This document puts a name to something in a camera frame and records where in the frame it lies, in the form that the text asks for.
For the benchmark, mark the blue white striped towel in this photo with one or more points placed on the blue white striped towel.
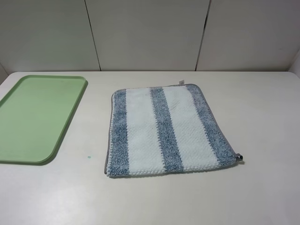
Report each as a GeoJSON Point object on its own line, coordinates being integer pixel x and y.
{"type": "Point", "coordinates": [170, 129]}

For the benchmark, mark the green plastic tray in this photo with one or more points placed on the green plastic tray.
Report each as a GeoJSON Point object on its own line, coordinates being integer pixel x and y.
{"type": "Point", "coordinates": [35, 115]}

